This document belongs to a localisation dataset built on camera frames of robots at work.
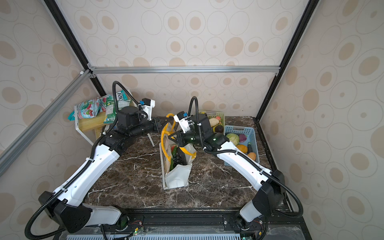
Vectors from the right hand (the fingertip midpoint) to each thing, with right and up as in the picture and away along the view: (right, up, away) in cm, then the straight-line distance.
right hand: (169, 137), depth 69 cm
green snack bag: (-29, +11, +3) cm, 32 cm away
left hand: (+1, +9, -3) cm, 9 cm away
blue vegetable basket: (+51, -2, +34) cm, 61 cm away
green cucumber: (-1, -10, +24) cm, 26 cm away
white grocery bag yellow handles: (+3, -22, +12) cm, 26 cm away
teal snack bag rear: (-30, +23, +14) cm, 40 cm away
